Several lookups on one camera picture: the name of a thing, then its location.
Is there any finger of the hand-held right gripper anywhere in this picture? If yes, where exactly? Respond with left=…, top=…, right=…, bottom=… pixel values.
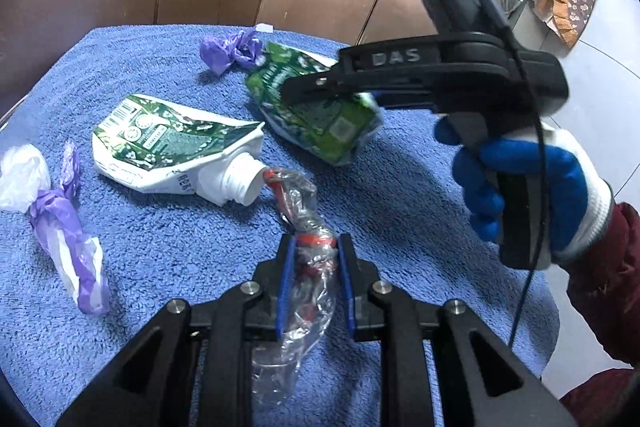
left=339, top=34, right=442, bottom=76
left=281, top=74, right=437, bottom=111

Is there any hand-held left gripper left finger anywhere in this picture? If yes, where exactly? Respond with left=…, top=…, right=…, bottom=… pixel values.
left=55, top=234, right=297, bottom=427

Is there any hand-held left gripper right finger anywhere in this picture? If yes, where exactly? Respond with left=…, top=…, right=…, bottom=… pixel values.
left=338, top=233, right=580, bottom=427

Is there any green pouch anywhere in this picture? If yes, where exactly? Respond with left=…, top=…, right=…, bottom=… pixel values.
left=244, top=41, right=385, bottom=165

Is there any crushed clear plastic bottle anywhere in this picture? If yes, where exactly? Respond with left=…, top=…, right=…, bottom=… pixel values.
left=250, top=167, right=338, bottom=405

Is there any person's right forearm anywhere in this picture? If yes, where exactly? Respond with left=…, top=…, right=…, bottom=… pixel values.
left=567, top=202, right=640, bottom=343

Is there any person's right hand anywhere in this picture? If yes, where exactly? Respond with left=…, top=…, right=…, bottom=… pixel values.
left=434, top=117, right=613, bottom=265

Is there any purple crumpled wrapper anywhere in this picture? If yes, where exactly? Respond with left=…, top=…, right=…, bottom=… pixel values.
left=199, top=28, right=263, bottom=78

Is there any blue terry towel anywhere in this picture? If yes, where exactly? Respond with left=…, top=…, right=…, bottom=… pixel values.
left=0, top=24, right=561, bottom=427

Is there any green white carton white cap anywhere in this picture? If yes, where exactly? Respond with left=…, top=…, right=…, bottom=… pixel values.
left=91, top=93, right=266, bottom=208

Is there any purple white plastic bag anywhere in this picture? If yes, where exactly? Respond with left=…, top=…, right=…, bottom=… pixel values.
left=27, top=142, right=111, bottom=315

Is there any person's maroon garment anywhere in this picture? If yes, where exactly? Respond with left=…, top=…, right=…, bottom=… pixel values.
left=559, top=367, right=640, bottom=427

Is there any thin white plastic bag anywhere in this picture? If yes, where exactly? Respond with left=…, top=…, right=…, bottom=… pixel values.
left=0, top=144, right=51, bottom=212

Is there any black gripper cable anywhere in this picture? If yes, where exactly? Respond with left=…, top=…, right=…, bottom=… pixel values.
left=477, top=0, right=546, bottom=350

